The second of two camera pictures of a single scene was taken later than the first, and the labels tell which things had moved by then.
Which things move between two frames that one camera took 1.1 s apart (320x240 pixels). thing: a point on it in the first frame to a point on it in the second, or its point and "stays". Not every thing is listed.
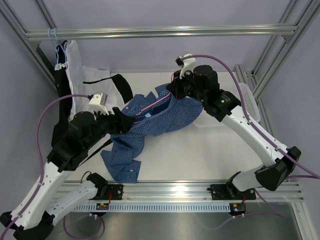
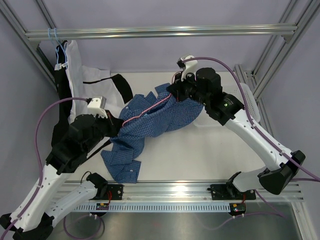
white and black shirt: [74, 79] stays
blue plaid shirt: [152, 115] stays
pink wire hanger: [150, 105] to [148, 109]
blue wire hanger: [60, 51] stays
